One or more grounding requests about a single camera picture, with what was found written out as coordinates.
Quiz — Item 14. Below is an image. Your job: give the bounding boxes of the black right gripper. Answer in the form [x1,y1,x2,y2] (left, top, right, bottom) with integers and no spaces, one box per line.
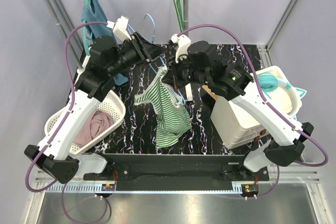
[162,52,210,90]

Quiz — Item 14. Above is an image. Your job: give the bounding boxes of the light blue wire hanger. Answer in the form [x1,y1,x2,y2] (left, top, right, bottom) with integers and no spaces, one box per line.
[127,13,184,105]

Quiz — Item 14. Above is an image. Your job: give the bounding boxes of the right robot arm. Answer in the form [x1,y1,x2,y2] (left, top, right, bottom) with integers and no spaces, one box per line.
[164,37,307,180]

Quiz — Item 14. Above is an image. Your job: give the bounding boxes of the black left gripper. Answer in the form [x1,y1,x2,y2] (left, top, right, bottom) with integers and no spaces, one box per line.
[108,31,167,77]

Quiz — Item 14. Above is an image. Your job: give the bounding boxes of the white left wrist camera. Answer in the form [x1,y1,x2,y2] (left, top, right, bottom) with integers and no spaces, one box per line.
[107,16,132,41]

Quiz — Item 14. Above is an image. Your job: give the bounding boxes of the teal tank top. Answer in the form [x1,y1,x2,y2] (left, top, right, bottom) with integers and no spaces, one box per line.
[81,0,129,86]

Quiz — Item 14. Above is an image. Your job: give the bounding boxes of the teal cat-ear headphones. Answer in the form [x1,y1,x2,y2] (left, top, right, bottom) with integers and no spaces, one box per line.
[257,72,307,99]

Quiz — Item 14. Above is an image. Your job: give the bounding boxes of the green striped tank top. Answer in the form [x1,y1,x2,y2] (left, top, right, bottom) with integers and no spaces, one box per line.
[134,67,192,148]

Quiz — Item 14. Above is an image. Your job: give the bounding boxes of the green velvet hanger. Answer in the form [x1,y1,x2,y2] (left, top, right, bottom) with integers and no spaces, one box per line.
[173,0,189,31]

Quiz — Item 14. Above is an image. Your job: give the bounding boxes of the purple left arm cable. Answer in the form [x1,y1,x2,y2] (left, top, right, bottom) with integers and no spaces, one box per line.
[25,20,116,193]

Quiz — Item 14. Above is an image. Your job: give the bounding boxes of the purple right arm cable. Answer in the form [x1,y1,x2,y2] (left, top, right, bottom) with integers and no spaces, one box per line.
[177,24,329,167]

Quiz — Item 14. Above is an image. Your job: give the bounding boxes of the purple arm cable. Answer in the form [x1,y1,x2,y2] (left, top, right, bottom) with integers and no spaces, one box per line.
[177,24,329,167]
[25,20,116,193]

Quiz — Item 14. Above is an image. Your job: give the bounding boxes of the white storage box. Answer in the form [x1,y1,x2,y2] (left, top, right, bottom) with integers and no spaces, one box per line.
[211,66,302,150]

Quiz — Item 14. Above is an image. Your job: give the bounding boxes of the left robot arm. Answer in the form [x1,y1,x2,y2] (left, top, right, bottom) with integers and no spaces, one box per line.
[24,32,165,184]

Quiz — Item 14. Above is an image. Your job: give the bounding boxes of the black mounting base plate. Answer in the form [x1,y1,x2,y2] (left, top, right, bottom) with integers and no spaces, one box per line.
[83,154,270,194]

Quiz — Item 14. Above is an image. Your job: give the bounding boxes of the white perforated plastic basket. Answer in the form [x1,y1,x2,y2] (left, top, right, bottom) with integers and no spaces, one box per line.
[38,91,125,159]

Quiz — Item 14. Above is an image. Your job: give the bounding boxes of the pink tank top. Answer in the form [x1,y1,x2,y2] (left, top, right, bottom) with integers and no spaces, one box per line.
[74,109,114,147]

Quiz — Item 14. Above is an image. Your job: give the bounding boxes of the teal plastic hanger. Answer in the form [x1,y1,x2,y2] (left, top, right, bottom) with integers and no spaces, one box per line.
[81,0,93,56]

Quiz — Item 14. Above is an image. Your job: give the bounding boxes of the orange cover book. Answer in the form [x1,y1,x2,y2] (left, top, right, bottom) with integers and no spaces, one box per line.
[202,85,218,100]

